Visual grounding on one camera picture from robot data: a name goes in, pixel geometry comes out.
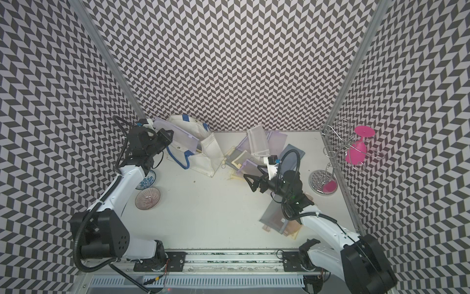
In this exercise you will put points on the lilac mesh pouch rear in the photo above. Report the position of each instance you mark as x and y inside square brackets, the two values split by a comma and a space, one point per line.
[276, 143]

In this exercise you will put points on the dark blue flat pouch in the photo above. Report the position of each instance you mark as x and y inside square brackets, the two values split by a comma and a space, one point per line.
[290, 162]

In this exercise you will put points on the blue patterned ceramic bowl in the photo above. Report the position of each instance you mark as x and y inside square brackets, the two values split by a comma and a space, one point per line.
[148, 181]

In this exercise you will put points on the white canvas bag blue handles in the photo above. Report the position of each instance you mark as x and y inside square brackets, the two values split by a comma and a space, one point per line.
[200, 150]

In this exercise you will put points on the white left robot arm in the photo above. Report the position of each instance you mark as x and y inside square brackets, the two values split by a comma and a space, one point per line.
[99, 235]

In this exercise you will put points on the pink glass dish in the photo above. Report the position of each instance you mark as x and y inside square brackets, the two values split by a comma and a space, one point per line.
[147, 198]

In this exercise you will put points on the silver wire glass rack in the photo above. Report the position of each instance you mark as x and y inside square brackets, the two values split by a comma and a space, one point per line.
[336, 153]

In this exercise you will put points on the grey mesh pouch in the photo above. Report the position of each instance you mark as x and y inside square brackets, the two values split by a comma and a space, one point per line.
[273, 219]

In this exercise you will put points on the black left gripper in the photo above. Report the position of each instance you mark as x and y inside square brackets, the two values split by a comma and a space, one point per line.
[161, 135]

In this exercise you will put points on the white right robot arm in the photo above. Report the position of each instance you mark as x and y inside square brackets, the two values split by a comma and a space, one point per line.
[332, 234]

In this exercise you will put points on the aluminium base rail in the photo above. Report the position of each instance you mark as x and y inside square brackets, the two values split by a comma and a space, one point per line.
[235, 262]

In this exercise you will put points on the purple mesh pouch bottom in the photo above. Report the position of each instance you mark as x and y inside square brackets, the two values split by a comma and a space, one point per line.
[176, 134]

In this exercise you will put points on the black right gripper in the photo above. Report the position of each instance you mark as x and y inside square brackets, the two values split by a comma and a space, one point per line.
[264, 180]

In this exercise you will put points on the magenta plastic wine glass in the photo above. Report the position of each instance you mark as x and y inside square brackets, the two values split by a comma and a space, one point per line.
[357, 151]

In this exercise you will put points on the white mesh pencil pouch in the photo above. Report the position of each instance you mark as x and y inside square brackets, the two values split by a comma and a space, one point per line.
[258, 141]

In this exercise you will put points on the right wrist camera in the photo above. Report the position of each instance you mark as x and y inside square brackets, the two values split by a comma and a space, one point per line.
[272, 165]

